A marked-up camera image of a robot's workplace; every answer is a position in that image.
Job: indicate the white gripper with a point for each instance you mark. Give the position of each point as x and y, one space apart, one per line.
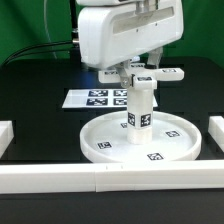
113 31

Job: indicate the white cross-shaped table base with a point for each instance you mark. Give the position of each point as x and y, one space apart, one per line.
143 77

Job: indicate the white round table top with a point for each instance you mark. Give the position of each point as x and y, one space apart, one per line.
106 139

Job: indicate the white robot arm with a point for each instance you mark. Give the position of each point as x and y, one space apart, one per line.
112 32

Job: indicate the white marker sheet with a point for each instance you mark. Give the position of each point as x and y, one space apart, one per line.
95 98

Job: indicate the white left side block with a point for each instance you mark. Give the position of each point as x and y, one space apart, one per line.
6 135

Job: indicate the white front rail right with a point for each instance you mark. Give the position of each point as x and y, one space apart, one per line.
200 174

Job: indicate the white rail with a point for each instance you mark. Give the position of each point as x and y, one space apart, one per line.
53 178
200 174

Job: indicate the white front rail left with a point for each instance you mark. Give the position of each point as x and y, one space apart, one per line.
53 178

